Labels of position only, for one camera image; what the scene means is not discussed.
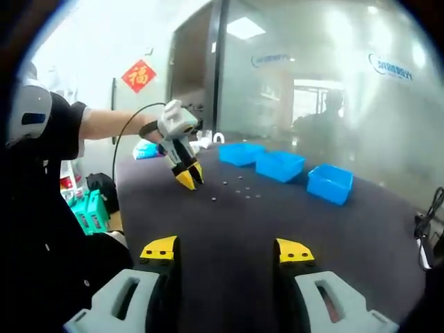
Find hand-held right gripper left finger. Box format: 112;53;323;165
63;235;181;333

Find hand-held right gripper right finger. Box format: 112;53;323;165
273;238;400;333

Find screws nuts and washers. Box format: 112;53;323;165
210;176;262;203

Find blue plastic bin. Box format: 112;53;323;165
219;142;266;167
307;163;354;206
255;151;306;184

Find blue tissue pack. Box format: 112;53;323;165
133;138;164;160

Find black backpack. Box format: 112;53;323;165
85;172;121;214

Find green cardboard box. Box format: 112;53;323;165
86;189;110;232
71;197;94;236

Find person in black shirt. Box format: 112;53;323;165
0;92;135;333

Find grey white worn device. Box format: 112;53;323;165
6;85;53;148

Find black left wrist strap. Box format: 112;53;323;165
138;119;160;138

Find red diamond wall decoration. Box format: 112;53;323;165
121;58;157;94

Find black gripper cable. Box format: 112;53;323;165
111;102;167;181

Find black cable bundle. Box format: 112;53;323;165
414;187;444;271

